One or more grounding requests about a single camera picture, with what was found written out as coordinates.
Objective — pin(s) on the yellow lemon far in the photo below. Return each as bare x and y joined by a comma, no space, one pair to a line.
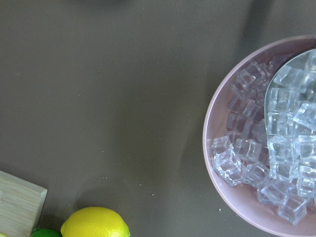
95,222

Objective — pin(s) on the pink bowl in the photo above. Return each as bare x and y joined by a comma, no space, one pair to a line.
242,199

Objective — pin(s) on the metal ice scoop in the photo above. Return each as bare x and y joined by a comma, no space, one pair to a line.
290,100

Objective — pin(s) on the wooden cutting board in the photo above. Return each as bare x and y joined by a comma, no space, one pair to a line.
21,204

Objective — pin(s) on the green lime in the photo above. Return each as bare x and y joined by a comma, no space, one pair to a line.
46,232

